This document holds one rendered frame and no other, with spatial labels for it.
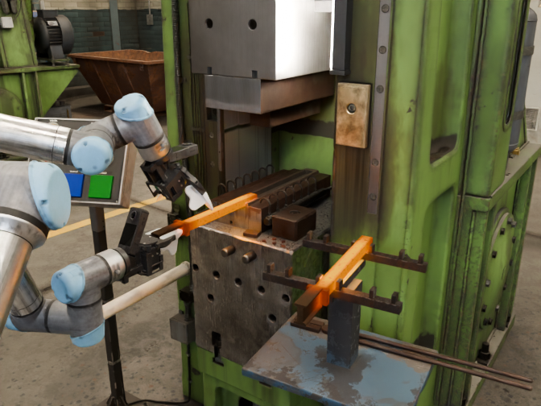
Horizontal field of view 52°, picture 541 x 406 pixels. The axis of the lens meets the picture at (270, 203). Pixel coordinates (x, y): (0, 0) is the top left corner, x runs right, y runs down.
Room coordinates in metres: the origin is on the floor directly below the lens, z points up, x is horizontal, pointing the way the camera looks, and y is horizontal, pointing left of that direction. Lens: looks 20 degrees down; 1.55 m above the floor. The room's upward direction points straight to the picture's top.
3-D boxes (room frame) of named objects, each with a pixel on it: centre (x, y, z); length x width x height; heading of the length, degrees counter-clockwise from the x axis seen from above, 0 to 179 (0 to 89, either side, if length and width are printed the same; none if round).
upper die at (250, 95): (1.75, -0.01, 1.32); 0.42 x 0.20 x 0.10; 145
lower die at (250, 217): (1.75, -0.01, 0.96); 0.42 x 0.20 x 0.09; 145
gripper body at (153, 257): (1.22, 0.33, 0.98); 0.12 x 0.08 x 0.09; 145
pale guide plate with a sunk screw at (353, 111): (1.51, -0.22, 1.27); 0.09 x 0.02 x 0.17; 55
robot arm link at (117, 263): (1.15, 0.37, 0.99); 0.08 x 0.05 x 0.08; 55
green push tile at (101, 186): (1.69, 0.54, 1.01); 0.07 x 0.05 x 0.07; 80
